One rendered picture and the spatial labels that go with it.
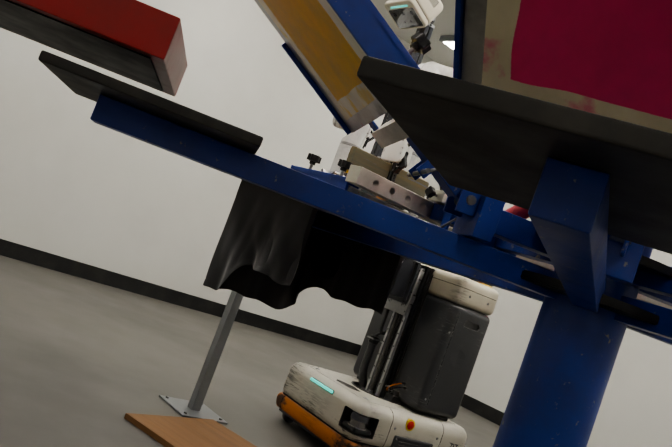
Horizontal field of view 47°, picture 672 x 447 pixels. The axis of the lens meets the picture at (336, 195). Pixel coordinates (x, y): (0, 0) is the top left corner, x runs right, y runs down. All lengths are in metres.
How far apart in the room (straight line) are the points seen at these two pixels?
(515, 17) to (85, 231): 5.04
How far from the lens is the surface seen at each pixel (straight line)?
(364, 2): 1.53
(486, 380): 6.86
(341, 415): 3.29
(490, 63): 1.33
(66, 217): 5.96
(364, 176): 2.13
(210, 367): 3.24
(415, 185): 2.63
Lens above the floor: 0.76
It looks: 5 degrees up
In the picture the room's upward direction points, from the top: 21 degrees clockwise
